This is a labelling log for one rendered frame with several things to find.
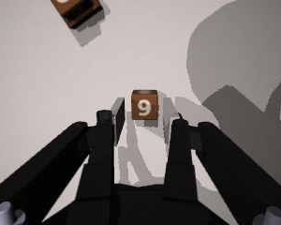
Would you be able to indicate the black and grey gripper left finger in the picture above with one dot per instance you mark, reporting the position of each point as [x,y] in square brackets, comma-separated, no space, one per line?
[28,195]

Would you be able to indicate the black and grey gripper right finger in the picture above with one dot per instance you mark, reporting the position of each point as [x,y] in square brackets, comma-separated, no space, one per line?
[252,196]

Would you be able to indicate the brown wooden cube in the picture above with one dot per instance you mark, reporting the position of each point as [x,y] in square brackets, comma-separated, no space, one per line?
[144,104]
[71,9]

